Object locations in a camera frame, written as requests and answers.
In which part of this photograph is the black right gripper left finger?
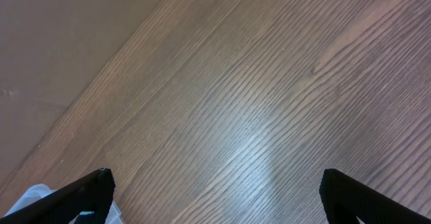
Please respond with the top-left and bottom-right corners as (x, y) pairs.
(1, 168), (115, 224)

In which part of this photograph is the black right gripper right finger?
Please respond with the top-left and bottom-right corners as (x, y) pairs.
(319, 169), (430, 224)

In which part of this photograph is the clear plastic storage bin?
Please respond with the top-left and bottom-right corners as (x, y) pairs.
(5, 184), (124, 224)

